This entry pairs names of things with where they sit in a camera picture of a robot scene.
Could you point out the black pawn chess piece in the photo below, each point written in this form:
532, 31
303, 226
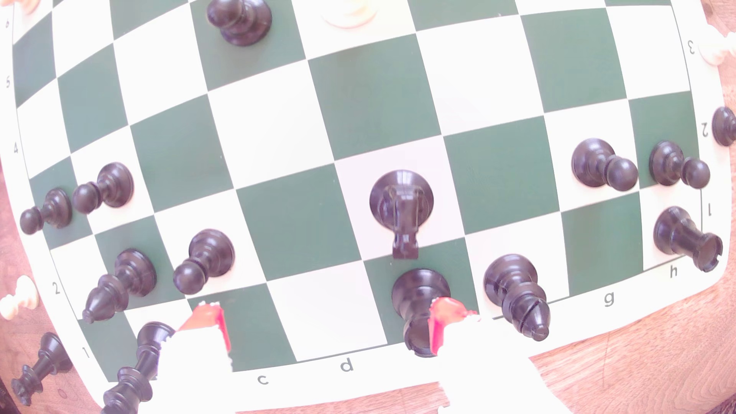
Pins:
241, 20
592, 161
667, 163
725, 126
112, 184
210, 253
54, 207

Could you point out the black knight chess piece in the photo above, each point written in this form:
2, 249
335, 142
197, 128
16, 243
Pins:
401, 201

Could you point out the black queen chess piece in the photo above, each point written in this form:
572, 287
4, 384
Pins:
49, 353

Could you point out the black king chess piece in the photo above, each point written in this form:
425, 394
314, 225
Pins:
146, 345

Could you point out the black rook chess piece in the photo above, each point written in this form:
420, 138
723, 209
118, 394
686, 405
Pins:
414, 293
675, 230

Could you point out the white bishop chess piece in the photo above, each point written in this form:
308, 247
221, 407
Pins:
348, 14

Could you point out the white pawn chess piece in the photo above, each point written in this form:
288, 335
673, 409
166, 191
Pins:
716, 50
20, 299

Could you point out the black bishop chess piece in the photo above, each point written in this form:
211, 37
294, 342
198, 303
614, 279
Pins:
512, 282
132, 273

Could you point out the green white chess mat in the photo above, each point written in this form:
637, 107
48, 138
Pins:
374, 92

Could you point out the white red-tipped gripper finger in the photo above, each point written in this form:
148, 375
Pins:
190, 374
489, 379

